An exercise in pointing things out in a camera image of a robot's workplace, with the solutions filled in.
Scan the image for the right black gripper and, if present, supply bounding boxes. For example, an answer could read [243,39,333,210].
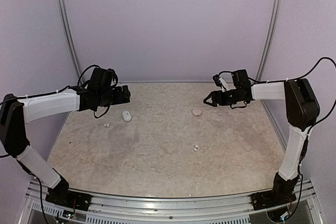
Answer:
[204,88,245,106]

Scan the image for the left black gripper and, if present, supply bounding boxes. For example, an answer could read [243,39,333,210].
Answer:
[98,84,130,106]

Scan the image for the pink earbud charging case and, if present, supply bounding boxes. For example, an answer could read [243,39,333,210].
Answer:
[192,108,203,117]

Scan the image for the white earbud charging case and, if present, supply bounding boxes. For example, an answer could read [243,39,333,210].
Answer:
[122,111,132,122]

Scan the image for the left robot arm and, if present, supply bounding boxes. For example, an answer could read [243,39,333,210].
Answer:
[1,66,131,206]

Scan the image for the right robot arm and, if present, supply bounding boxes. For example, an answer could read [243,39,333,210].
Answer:
[203,69,320,205]

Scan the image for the white earbud right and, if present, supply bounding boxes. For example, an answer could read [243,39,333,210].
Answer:
[193,144,200,152]

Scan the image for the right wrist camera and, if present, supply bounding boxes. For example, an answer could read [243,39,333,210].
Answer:
[213,74,229,92]

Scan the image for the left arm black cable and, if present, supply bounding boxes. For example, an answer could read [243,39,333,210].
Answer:
[0,63,119,119]

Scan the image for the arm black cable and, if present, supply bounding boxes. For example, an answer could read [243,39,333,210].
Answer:
[217,56,336,130]
[0,63,119,119]

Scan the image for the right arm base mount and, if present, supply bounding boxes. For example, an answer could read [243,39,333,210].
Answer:
[251,173,299,210]

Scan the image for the front aluminium rail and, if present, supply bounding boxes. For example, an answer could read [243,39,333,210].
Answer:
[15,179,325,223]

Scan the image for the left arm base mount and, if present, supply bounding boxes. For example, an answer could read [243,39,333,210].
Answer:
[46,178,92,211]

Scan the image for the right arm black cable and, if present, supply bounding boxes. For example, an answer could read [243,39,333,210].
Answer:
[217,56,336,130]

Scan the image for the left aluminium frame post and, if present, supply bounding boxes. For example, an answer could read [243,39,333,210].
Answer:
[57,0,85,84]

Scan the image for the aluminium frame post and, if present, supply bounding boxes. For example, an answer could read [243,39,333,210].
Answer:
[57,0,85,84]
[253,0,286,86]

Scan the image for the right aluminium frame post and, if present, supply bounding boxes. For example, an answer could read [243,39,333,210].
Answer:
[253,0,286,86]

